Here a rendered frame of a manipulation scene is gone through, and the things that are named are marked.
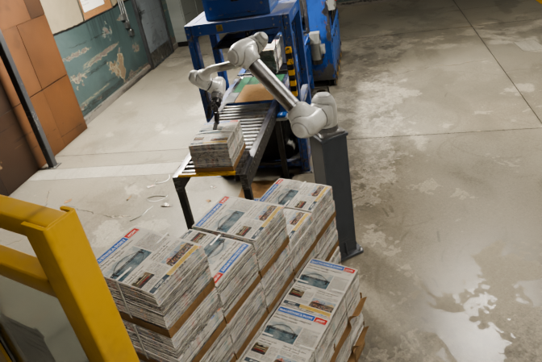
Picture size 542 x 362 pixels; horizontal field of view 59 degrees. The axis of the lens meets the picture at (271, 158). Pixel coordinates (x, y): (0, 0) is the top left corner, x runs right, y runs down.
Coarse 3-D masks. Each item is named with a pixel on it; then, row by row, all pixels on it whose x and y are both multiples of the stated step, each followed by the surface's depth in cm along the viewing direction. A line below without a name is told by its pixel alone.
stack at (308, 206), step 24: (288, 192) 292; (312, 192) 287; (288, 216) 270; (312, 216) 272; (312, 240) 274; (336, 240) 308; (288, 264) 249; (264, 288) 230; (288, 288) 254; (240, 312) 213; (264, 312) 234; (240, 336) 217; (240, 360) 219
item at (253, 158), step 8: (272, 104) 430; (272, 112) 414; (264, 120) 401; (272, 120) 410; (264, 128) 387; (272, 128) 408; (256, 136) 375; (264, 136) 378; (256, 144) 363; (264, 144) 378; (256, 152) 355; (248, 160) 342; (256, 160) 354; (248, 168) 332; (256, 168) 353; (240, 176) 327; (248, 176) 331; (248, 184) 330
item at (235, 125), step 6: (228, 120) 353; (234, 120) 351; (204, 126) 351; (210, 126) 349; (222, 126) 345; (228, 126) 344; (234, 126) 342; (240, 126) 353; (240, 132) 350; (240, 138) 349; (240, 144) 348; (240, 150) 348
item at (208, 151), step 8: (200, 136) 336; (208, 136) 334; (216, 136) 331; (224, 136) 329; (232, 136) 332; (192, 144) 326; (200, 144) 324; (208, 144) 322; (216, 144) 321; (224, 144) 320; (232, 144) 331; (192, 152) 328; (200, 152) 326; (208, 152) 325; (216, 152) 324; (224, 152) 323; (232, 152) 330; (200, 160) 330; (208, 160) 328; (216, 160) 327; (224, 160) 326; (232, 160) 328; (200, 168) 333
